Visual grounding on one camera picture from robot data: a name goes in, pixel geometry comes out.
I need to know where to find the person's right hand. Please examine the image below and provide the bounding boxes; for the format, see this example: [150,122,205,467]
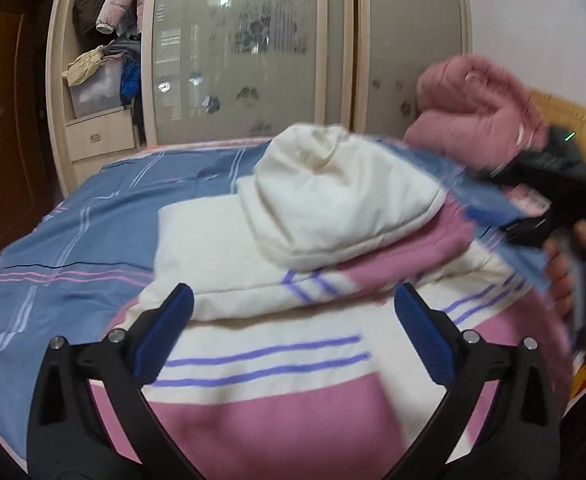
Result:
[544,221,586,322]

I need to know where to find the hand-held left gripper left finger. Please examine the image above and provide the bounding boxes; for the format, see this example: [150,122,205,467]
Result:
[27,282,195,471]

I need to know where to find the pale yellow crumpled cloth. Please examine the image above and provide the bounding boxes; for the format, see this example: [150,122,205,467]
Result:
[63,46,108,86]

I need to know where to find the pink folded quilt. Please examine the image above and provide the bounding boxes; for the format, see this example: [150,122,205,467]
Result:
[404,55,548,211]

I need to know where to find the pink and white hooded jacket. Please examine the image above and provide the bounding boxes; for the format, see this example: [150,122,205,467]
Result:
[88,125,574,480]

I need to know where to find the beige wardrobe with frosted doors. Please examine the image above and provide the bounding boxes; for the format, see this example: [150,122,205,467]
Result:
[45,0,474,201]

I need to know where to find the beige wardrobe drawer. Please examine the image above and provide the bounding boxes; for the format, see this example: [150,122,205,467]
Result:
[65,110,138,161]

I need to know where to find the yellow cardboard box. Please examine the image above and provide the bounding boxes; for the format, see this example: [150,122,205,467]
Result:
[570,355,586,401]

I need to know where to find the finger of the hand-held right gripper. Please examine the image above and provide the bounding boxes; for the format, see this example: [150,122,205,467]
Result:
[465,200,556,248]
[475,160,524,184]

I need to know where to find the brown wooden door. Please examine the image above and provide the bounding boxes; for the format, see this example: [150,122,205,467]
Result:
[0,7,64,251]

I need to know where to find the clear plastic storage box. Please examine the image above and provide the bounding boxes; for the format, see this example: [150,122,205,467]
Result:
[70,62,124,117]

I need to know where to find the grey folded clothes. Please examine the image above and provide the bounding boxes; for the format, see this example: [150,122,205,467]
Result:
[105,35,141,61]

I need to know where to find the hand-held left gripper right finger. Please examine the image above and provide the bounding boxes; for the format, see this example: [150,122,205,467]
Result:
[394,282,562,471]

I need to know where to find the blue clothes pile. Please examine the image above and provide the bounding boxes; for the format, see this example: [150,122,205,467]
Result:
[119,60,141,103]

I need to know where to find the blue striped blanket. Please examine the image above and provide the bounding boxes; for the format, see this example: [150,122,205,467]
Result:
[0,137,551,461]

